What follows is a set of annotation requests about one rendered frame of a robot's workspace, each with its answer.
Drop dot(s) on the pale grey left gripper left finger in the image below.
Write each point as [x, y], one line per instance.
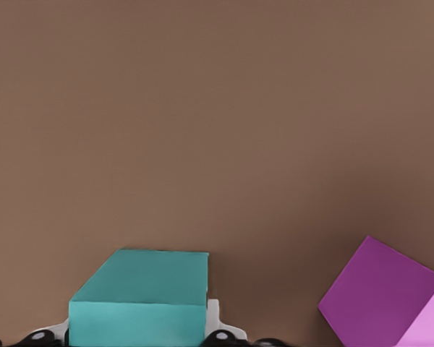
[56, 333]

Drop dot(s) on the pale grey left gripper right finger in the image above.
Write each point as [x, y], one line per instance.
[218, 327]

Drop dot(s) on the teal blue cube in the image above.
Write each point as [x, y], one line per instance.
[144, 289]

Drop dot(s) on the purple cube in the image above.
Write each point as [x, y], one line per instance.
[379, 296]

